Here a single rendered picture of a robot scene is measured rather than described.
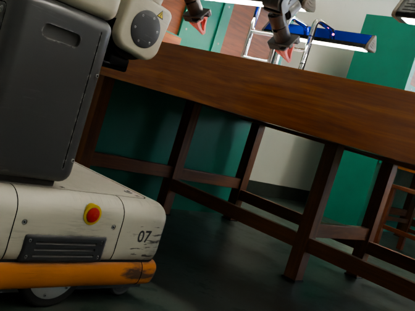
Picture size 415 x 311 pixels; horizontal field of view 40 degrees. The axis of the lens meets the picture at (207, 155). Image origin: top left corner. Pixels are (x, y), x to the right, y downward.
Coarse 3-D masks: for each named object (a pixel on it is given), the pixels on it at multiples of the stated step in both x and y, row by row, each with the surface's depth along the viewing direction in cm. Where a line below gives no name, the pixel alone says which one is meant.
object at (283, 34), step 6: (282, 30) 194; (288, 30) 196; (276, 36) 196; (282, 36) 195; (288, 36) 196; (294, 36) 197; (270, 42) 200; (276, 42) 198; (282, 42) 197; (288, 42) 196; (294, 42) 196
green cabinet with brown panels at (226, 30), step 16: (176, 0) 269; (208, 0) 284; (176, 16) 272; (224, 16) 293; (240, 16) 304; (176, 32) 274; (192, 32) 281; (208, 32) 290; (224, 32) 297; (240, 32) 308; (208, 48) 293; (224, 48) 302; (240, 48) 311; (256, 48) 321
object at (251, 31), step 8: (256, 8) 249; (256, 16) 249; (248, 32) 250; (256, 32) 247; (264, 32) 244; (272, 32) 242; (248, 40) 250; (248, 48) 251; (248, 56) 248; (272, 56) 240
